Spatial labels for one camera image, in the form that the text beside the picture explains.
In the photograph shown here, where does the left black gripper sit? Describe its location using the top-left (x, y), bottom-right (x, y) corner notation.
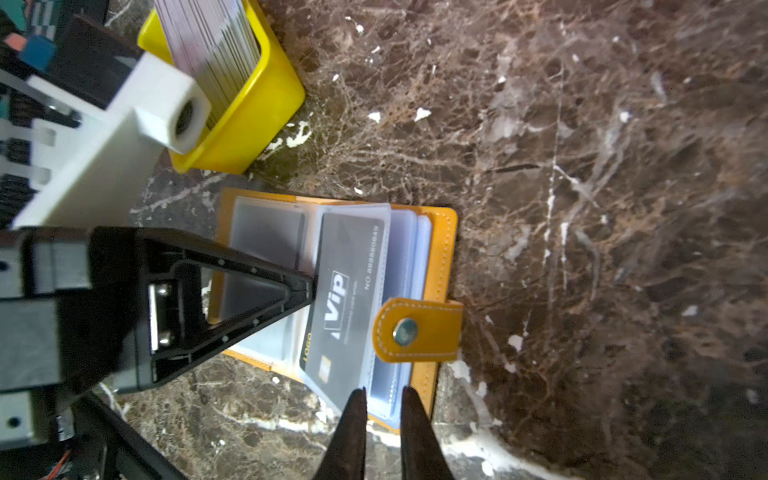
top-left (1, 227), bottom-right (315, 450)

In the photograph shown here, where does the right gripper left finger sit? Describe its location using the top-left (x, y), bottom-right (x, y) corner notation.
top-left (313, 388), bottom-right (368, 480)

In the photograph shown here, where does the stack of grey cards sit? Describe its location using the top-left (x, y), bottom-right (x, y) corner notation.
top-left (155, 0), bottom-right (261, 129)

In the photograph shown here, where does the yellow leather card holder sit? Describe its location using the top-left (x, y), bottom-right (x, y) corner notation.
top-left (217, 189), bottom-right (463, 431)

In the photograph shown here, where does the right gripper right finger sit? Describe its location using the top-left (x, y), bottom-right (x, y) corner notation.
top-left (400, 386), bottom-right (454, 480)

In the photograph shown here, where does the dark grey VIP card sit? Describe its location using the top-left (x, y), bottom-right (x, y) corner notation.
top-left (219, 197), bottom-right (307, 362)

